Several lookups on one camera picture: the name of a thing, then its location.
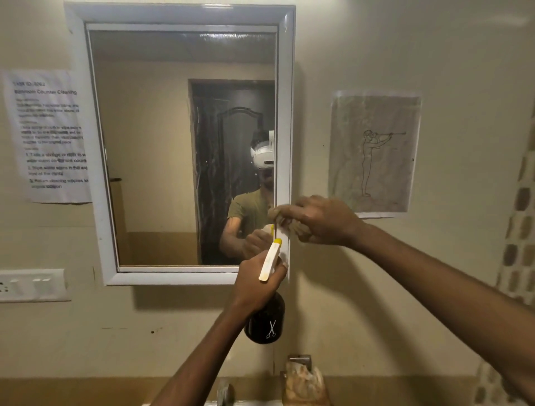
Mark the person's right hand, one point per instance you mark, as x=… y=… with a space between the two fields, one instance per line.
x=326 y=219

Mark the person's left hand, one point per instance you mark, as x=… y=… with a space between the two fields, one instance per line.
x=250 y=284

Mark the person's right fingers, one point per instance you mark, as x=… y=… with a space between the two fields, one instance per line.
x=288 y=217

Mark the person's left fingers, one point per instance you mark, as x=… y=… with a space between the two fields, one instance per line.
x=279 y=274

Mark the black spray bottle white trigger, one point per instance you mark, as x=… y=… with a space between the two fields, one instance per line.
x=267 y=320

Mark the person's right forearm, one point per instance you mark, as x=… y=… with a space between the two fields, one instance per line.
x=451 y=288

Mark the person's left forearm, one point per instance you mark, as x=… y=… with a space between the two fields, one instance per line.
x=200 y=359

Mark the paper sheet with figure drawing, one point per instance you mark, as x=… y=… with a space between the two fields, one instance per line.
x=376 y=154

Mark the crumpled clear plastic wrapper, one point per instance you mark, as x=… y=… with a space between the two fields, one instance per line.
x=303 y=385

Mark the metal faucet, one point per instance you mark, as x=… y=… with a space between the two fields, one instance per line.
x=225 y=393

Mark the printed instruction paper sheet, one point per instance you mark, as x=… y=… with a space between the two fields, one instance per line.
x=46 y=138

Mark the metal wall soap holder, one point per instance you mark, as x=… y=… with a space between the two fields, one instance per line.
x=299 y=360

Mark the white framed wall mirror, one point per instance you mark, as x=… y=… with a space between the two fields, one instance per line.
x=184 y=125

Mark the white wall switch panel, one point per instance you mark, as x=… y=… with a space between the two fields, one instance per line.
x=33 y=285

